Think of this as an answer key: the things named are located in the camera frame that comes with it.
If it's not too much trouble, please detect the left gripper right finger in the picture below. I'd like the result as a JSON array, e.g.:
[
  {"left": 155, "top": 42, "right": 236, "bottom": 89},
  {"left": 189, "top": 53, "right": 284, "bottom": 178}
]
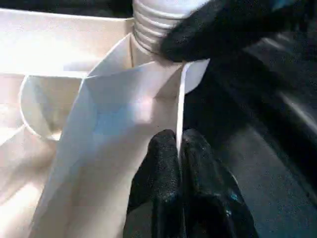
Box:
[{"left": 180, "top": 128, "right": 259, "bottom": 238}]

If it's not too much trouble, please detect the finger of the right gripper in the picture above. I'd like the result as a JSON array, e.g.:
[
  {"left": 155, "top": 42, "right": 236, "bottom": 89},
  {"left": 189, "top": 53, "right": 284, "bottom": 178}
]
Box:
[{"left": 160, "top": 0, "right": 309, "bottom": 63}]

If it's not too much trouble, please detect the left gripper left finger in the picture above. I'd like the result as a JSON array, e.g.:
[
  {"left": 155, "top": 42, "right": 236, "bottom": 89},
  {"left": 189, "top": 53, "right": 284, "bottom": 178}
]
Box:
[{"left": 123, "top": 130, "right": 183, "bottom": 238}]

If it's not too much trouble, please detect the white plastic table leg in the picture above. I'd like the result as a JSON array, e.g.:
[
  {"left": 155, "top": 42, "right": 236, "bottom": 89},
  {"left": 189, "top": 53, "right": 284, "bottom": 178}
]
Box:
[{"left": 133, "top": 0, "right": 211, "bottom": 56}]

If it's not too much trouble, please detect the black mat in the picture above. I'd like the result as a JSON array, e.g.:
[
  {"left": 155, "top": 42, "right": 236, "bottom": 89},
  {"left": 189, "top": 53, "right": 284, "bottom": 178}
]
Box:
[{"left": 0, "top": 0, "right": 317, "bottom": 238}]

